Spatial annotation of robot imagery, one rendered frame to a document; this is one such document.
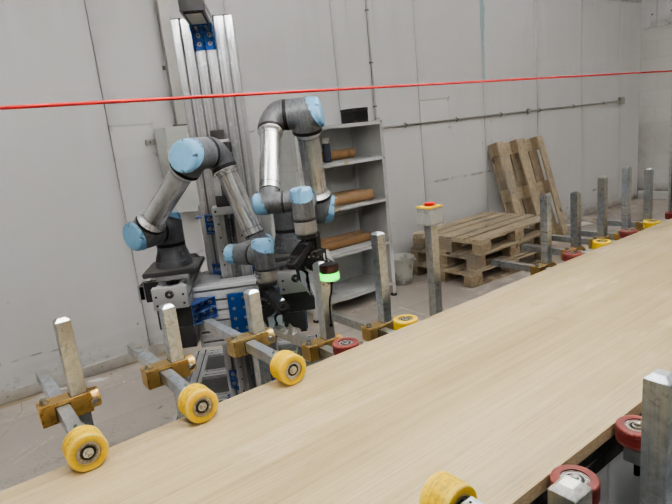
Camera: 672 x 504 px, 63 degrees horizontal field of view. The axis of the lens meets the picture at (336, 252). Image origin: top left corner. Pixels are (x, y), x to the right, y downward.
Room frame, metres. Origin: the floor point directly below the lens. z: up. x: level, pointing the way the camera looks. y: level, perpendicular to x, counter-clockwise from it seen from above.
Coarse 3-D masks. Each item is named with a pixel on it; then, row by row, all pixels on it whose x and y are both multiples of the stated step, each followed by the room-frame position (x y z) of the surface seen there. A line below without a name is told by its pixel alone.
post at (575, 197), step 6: (576, 192) 2.54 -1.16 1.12; (570, 198) 2.56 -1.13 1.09; (576, 198) 2.54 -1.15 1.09; (570, 204) 2.56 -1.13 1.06; (576, 204) 2.54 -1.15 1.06; (570, 210) 2.56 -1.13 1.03; (576, 210) 2.54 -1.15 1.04; (570, 216) 2.56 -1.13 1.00; (576, 216) 2.54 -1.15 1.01; (570, 222) 2.56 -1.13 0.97; (576, 222) 2.54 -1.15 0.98; (570, 228) 2.56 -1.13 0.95; (576, 228) 2.54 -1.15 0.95; (570, 234) 2.56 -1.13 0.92; (576, 234) 2.54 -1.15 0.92; (576, 240) 2.54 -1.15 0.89; (576, 246) 2.54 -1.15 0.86
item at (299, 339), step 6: (276, 330) 1.84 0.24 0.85; (282, 336) 1.81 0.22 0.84; (288, 336) 1.77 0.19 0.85; (294, 336) 1.74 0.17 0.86; (300, 336) 1.74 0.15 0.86; (306, 336) 1.73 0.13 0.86; (294, 342) 1.74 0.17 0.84; (300, 342) 1.71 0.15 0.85; (324, 348) 1.61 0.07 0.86; (330, 348) 1.61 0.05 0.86; (324, 354) 1.60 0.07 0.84; (330, 354) 1.58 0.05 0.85
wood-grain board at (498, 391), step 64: (640, 256) 2.12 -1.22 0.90; (448, 320) 1.64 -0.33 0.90; (512, 320) 1.58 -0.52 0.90; (576, 320) 1.53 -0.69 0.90; (640, 320) 1.48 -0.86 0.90; (320, 384) 1.28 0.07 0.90; (384, 384) 1.25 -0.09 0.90; (448, 384) 1.21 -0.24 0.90; (512, 384) 1.18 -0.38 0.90; (576, 384) 1.15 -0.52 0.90; (640, 384) 1.12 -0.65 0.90; (128, 448) 1.08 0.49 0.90; (192, 448) 1.05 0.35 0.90; (256, 448) 1.02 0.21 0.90; (320, 448) 1.00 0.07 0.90; (384, 448) 0.98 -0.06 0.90; (448, 448) 0.95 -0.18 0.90; (512, 448) 0.93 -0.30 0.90; (576, 448) 0.91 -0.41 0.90
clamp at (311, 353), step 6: (336, 336) 1.68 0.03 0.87; (312, 342) 1.65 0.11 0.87; (318, 342) 1.64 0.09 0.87; (324, 342) 1.64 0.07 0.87; (330, 342) 1.65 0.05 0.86; (306, 348) 1.62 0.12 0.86; (312, 348) 1.61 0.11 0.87; (318, 348) 1.62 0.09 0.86; (306, 354) 1.62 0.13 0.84; (312, 354) 1.61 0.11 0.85; (318, 354) 1.62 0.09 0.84; (312, 360) 1.61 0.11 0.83
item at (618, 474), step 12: (612, 444) 1.01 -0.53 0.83; (588, 456) 0.94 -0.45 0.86; (600, 456) 0.98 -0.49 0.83; (612, 456) 1.00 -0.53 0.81; (588, 468) 0.95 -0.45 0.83; (600, 468) 0.97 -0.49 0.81; (612, 468) 1.00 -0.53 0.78; (624, 468) 1.03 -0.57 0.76; (600, 480) 0.97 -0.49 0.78; (612, 480) 1.00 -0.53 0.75; (624, 480) 1.03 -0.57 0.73; (636, 480) 1.07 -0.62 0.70; (612, 492) 1.00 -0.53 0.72; (624, 492) 1.03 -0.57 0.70; (636, 492) 1.07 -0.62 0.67
